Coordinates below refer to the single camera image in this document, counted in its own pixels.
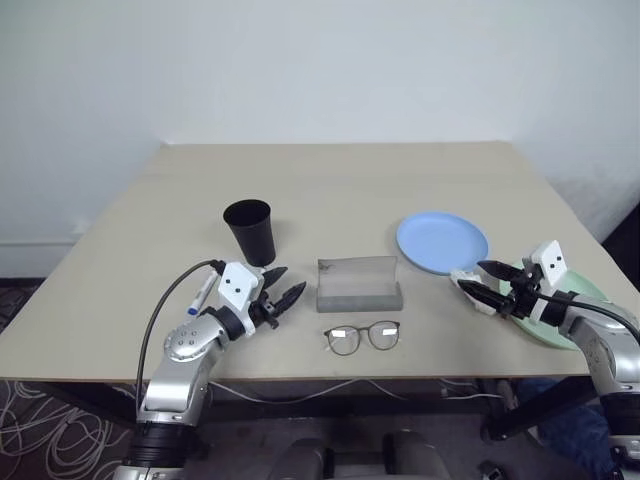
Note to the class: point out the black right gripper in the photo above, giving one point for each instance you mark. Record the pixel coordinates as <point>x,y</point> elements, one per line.
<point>522,300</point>

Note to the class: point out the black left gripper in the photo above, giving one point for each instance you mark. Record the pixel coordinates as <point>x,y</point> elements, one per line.
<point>264,307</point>

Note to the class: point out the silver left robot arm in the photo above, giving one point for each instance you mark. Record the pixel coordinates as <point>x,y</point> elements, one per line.
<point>187,345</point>

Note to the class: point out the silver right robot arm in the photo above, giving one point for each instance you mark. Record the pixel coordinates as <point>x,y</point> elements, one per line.
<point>607,345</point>

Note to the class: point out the white crumpled tissue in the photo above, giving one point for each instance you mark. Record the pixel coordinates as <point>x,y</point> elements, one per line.
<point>462,275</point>

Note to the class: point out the black plastic cup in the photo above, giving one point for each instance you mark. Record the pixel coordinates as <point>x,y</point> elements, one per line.
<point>255,235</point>

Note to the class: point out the blue plate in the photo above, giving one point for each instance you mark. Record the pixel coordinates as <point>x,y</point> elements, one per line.
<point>440,242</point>

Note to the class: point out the clear plastic glasses case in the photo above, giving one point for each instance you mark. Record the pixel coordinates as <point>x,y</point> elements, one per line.
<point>357,295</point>

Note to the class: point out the white marker with blue cap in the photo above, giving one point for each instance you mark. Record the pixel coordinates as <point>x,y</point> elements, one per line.
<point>201,295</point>

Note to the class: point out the light green plate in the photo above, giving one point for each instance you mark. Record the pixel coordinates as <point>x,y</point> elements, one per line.
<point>580,290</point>

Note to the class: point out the thin-framed round eyeglasses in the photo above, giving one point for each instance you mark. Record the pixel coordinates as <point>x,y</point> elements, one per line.
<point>370,331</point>

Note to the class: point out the blue fabric object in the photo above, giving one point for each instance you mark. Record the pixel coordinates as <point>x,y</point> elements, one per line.
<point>575,430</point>

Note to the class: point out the dark rounded shape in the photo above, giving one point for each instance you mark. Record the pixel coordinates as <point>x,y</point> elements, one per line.
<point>305,457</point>

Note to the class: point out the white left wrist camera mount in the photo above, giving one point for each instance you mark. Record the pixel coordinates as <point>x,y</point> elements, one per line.
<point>235,285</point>

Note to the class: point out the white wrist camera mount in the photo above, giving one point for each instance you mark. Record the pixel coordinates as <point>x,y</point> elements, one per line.
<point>550,260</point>
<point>235,285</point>

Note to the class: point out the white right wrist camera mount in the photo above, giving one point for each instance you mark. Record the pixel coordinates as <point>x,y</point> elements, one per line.
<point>550,260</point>

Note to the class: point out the black metal table frame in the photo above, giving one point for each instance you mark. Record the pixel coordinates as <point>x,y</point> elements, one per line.
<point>300,412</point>

